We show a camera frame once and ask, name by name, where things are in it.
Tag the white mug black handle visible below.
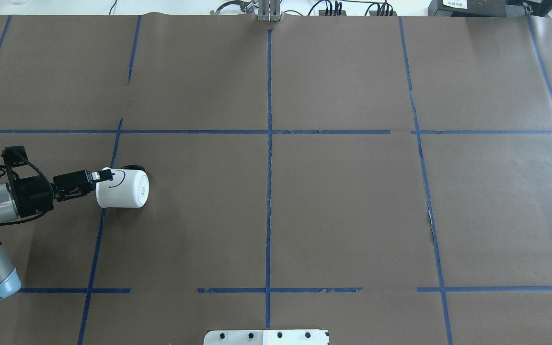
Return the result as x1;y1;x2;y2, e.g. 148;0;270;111
95;165;150;209

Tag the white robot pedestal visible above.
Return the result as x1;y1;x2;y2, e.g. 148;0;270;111
203;328;330;345

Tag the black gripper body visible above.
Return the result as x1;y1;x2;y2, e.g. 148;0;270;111
13;170;92;218

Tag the aluminium frame post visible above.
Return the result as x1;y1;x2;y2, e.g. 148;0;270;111
253;0;282;22

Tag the orange black connector strip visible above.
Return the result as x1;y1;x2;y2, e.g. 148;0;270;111
316;0;346;17

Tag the black box device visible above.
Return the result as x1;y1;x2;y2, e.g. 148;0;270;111
427;0;517;17

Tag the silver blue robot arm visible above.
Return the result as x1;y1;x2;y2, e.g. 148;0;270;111
0;170;116;301

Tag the black camera cable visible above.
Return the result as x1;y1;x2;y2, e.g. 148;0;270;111
6;149;57;226

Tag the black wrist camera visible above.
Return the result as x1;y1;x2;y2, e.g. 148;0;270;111
0;146;29;183

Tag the brown paper table cover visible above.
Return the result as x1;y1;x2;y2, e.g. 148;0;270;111
0;13;552;345

